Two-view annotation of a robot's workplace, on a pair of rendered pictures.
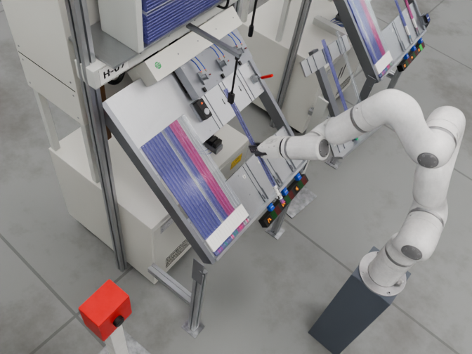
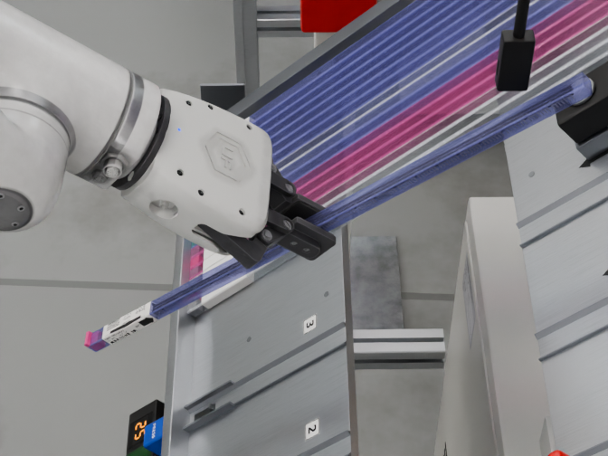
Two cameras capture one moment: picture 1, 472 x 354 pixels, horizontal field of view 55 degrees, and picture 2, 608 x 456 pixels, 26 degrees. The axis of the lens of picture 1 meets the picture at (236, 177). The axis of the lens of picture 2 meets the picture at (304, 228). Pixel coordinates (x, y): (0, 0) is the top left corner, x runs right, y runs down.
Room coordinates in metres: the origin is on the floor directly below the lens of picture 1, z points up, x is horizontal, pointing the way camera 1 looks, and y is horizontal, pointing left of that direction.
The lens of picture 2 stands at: (1.77, -0.39, 1.73)
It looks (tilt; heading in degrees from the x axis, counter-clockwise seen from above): 47 degrees down; 151
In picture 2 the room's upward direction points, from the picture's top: straight up
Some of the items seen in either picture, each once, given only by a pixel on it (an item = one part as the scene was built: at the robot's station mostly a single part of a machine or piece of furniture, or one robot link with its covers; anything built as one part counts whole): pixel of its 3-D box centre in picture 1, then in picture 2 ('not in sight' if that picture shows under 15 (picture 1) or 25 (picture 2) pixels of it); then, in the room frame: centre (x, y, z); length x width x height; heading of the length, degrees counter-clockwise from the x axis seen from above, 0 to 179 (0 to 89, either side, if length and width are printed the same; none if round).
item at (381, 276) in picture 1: (390, 263); not in sight; (0.89, -0.65, 0.79); 0.19 x 0.19 x 0.18
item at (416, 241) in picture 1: (411, 242); not in sight; (0.86, -0.63, 1.00); 0.19 x 0.12 x 0.24; 156
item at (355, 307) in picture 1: (352, 306); not in sight; (0.89, -0.65, 0.35); 0.18 x 0.18 x 0.70; 58
